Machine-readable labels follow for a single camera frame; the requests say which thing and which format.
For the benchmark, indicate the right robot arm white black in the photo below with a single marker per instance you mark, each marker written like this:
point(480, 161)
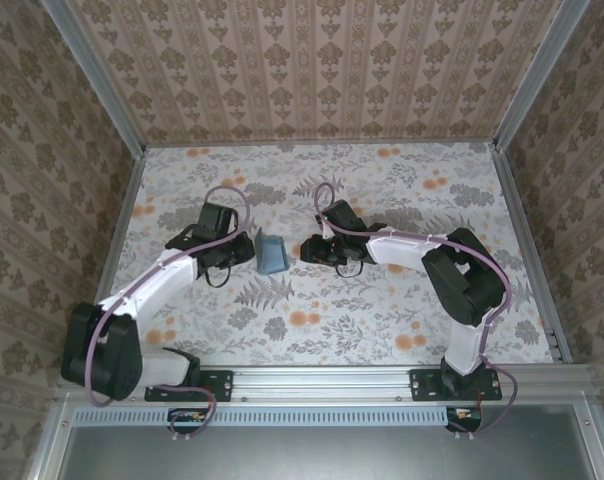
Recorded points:
point(397, 247)

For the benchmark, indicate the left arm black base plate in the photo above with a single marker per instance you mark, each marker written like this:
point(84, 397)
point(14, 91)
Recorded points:
point(222, 385)

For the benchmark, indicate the aluminium side rail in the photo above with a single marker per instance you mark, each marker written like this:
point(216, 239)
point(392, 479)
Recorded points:
point(519, 210)
point(124, 210)

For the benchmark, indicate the grey metal panel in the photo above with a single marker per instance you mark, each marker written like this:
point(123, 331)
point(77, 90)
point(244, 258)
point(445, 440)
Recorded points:
point(322, 455)

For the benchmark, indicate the aluminium table edge rail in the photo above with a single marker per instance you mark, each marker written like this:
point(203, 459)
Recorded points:
point(322, 382)

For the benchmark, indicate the aluminium frame post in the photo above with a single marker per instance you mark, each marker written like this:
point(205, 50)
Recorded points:
point(538, 75)
point(96, 75)

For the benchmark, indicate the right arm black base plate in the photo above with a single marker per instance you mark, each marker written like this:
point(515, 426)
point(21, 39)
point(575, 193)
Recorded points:
point(422, 385)

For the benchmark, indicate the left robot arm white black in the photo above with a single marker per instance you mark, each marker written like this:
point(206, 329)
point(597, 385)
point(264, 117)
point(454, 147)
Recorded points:
point(152, 285)

